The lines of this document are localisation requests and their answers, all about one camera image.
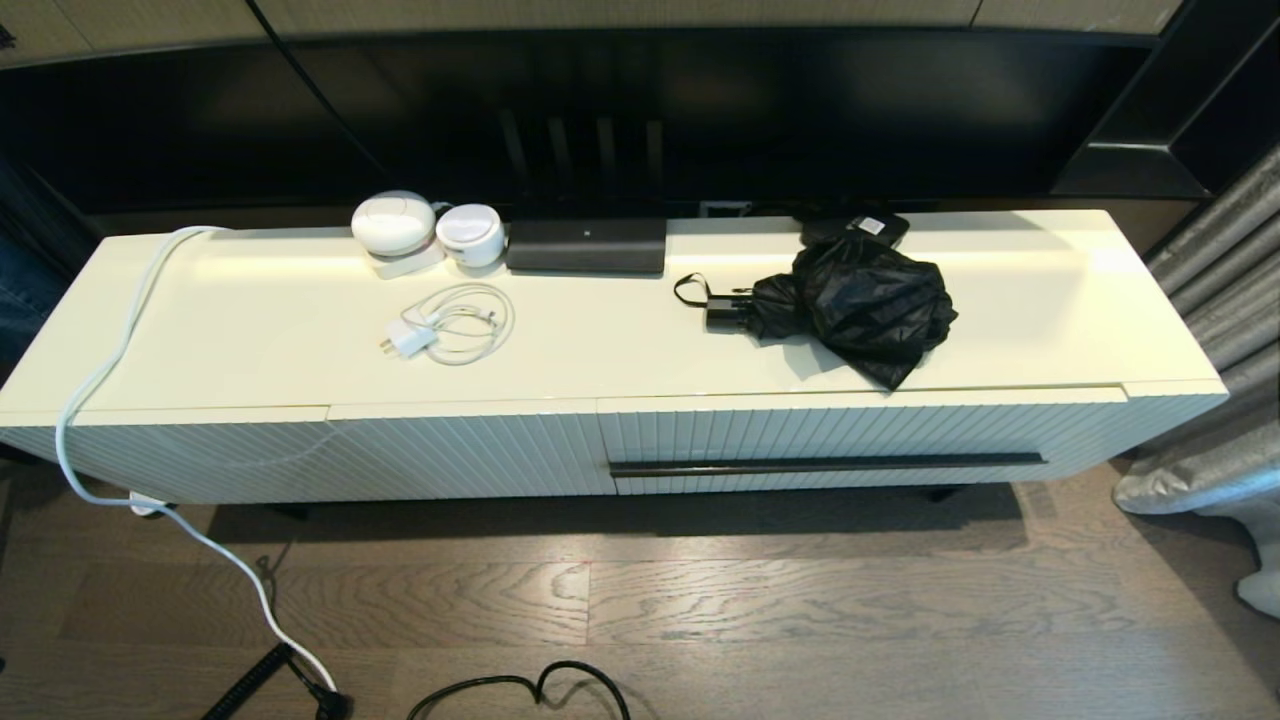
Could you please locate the white fluted drawer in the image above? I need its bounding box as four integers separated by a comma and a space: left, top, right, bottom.
597, 386, 1131, 497

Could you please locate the black folding umbrella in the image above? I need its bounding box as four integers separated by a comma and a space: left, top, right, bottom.
673, 232, 959, 393

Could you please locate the cream TV cabinet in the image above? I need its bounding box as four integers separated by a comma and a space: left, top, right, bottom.
0, 208, 1231, 506

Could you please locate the black router with antennas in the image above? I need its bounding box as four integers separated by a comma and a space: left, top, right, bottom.
497, 105, 669, 277

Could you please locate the white fluted flat cabinet door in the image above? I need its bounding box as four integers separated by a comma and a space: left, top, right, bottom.
328, 400, 616, 498

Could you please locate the small white round device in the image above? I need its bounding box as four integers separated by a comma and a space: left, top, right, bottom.
435, 203, 506, 268

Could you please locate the black set-top box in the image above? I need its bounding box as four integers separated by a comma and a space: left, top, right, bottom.
800, 210, 911, 251

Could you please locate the large white dome device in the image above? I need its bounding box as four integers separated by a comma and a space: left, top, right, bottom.
350, 190, 447, 281

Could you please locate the black television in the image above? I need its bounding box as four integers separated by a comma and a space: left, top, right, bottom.
268, 25, 1166, 216

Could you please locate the white fluted curved cabinet panel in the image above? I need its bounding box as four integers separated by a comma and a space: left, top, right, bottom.
0, 405, 346, 506

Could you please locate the grey curtain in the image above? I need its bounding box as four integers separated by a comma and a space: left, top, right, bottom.
1112, 145, 1280, 521

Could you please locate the white rounded floor object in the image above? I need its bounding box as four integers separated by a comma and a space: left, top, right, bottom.
1237, 530, 1280, 619

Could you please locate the white charger with cable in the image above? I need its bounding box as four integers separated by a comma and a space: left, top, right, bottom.
378, 282, 516, 366

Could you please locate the black floor cable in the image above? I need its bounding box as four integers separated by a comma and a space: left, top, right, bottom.
405, 660, 633, 720

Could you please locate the black coiled cable with plug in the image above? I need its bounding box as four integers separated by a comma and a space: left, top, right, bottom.
200, 643, 353, 720

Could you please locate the thick white power cable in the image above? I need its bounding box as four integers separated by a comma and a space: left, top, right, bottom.
53, 225, 339, 696

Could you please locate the black wall shelf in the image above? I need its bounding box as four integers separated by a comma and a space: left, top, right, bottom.
1050, 0, 1280, 201

